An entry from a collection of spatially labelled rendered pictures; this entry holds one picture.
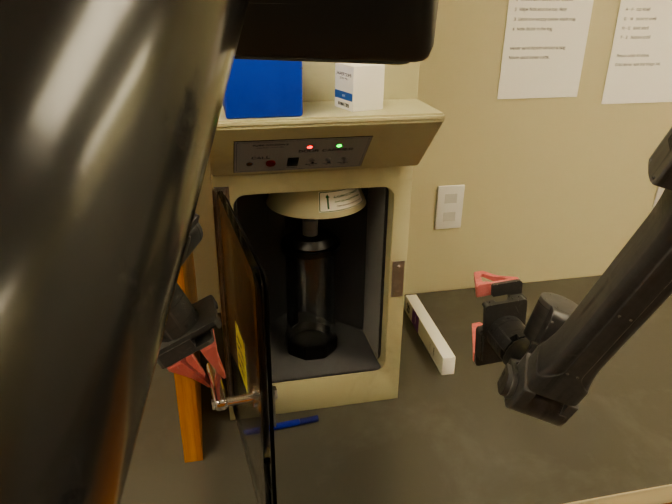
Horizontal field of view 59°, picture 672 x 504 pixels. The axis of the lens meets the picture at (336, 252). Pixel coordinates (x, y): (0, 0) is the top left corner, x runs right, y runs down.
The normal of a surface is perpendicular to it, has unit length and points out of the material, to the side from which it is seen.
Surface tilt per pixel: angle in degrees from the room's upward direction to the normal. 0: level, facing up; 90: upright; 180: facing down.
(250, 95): 90
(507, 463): 0
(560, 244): 90
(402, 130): 135
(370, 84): 90
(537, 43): 90
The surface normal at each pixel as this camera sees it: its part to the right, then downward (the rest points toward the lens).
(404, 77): 0.22, 0.40
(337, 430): 0.01, -0.91
